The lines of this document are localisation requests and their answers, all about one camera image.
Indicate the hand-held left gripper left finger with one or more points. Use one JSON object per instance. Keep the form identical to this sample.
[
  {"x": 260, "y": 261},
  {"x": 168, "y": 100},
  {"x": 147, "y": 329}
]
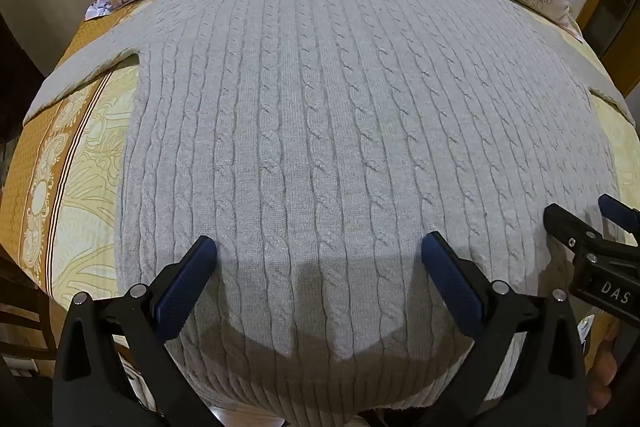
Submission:
[{"x": 184, "y": 284}]

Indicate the yellow patterned bedspread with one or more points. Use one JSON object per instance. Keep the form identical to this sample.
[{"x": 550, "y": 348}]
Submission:
[{"x": 60, "y": 177}]

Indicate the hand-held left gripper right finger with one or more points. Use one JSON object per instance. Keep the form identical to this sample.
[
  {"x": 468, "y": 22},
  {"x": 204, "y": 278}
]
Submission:
[{"x": 452, "y": 282}]

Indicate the person's right hand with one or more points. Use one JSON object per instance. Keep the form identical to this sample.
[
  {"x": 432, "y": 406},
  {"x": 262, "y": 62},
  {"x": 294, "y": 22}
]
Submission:
[{"x": 602, "y": 372}]

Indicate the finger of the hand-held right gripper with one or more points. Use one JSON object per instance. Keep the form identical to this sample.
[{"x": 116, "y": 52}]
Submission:
[
  {"x": 567, "y": 222},
  {"x": 620, "y": 213}
]

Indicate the dark wooden chair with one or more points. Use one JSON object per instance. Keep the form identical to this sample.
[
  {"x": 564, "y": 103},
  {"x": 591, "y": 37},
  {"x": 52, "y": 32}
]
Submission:
[{"x": 22, "y": 312}]

